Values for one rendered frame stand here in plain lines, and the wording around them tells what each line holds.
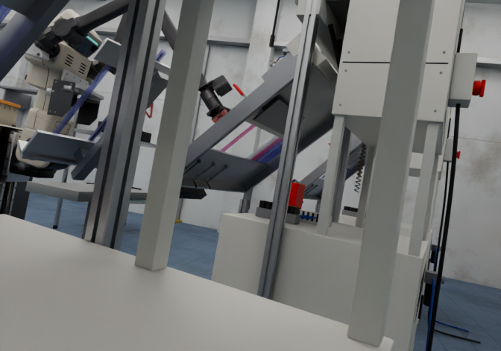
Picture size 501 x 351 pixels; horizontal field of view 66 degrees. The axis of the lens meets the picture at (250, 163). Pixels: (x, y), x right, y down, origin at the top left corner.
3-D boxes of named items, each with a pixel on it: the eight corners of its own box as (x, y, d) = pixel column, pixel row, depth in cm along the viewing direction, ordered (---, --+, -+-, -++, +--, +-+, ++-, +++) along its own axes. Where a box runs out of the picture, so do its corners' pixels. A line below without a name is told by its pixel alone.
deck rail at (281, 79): (163, 185, 147) (156, 171, 149) (166, 185, 148) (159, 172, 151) (312, 62, 126) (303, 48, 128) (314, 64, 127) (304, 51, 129)
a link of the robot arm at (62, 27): (154, -13, 166) (146, -26, 156) (167, 14, 164) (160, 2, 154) (63, 33, 167) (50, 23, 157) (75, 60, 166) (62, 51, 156)
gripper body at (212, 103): (232, 112, 155) (224, 99, 157) (219, 106, 145) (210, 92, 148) (221, 123, 156) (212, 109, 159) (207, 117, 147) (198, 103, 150)
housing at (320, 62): (306, 74, 128) (285, 45, 133) (340, 109, 172) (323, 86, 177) (326, 58, 126) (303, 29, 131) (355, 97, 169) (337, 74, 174)
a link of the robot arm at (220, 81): (195, 84, 160) (191, 77, 152) (218, 69, 160) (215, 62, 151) (211, 107, 159) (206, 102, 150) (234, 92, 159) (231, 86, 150)
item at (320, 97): (240, 124, 137) (233, 113, 139) (300, 150, 196) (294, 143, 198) (314, 64, 127) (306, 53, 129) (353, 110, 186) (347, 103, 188)
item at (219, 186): (166, 185, 149) (159, 170, 151) (243, 193, 207) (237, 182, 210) (168, 183, 148) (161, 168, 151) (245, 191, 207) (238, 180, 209)
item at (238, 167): (165, 178, 149) (162, 171, 150) (243, 188, 208) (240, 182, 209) (200, 149, 143) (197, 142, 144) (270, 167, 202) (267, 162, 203)
